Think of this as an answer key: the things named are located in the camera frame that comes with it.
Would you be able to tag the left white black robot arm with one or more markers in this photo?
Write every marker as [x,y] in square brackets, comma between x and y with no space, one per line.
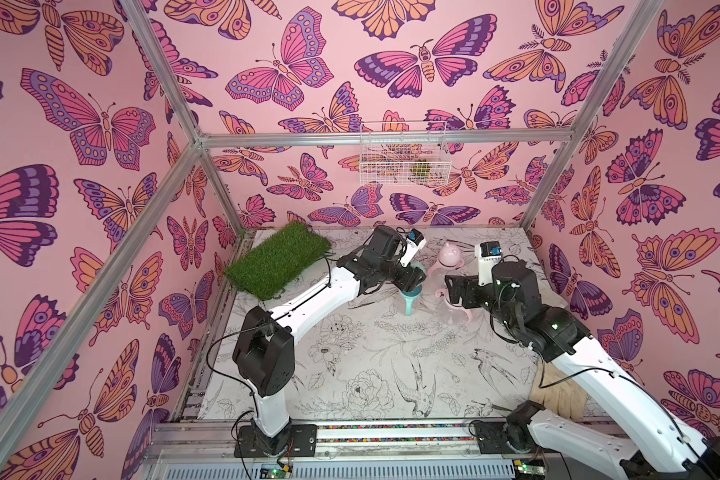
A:
[264,352]

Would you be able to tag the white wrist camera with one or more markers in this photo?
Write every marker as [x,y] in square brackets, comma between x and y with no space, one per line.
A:
[414,242]
[488,255]

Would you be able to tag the white wire basket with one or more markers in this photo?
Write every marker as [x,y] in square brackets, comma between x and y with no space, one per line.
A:
[400,157]

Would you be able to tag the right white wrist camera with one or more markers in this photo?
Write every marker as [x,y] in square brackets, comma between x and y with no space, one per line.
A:
[488,255]

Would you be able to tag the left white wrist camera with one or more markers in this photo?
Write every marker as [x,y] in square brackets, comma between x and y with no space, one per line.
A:
[414,242]

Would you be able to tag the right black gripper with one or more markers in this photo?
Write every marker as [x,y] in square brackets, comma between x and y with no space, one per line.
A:
[458,288]

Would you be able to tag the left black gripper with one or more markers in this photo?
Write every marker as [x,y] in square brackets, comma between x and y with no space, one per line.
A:
[410,279]

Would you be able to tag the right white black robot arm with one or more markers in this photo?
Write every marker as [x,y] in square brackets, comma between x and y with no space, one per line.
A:
[657,443]

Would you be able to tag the green artificial grass mat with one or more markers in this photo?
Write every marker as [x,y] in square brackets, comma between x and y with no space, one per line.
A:
[268,268]

